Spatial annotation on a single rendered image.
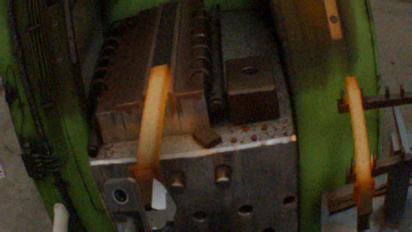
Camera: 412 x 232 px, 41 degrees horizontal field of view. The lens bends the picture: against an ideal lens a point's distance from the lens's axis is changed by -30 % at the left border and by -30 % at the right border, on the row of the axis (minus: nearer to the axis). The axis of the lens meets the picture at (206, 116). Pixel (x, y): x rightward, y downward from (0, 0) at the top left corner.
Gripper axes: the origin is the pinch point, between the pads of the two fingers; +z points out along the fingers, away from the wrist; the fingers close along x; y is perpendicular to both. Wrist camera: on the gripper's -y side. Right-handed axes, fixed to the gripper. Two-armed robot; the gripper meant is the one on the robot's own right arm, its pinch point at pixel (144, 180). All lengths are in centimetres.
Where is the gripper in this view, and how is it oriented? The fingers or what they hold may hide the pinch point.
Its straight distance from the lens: 100.3
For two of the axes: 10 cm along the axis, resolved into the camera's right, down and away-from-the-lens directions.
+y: 1.7, 8.4, 5.1
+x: 9.9, -1.4, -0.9
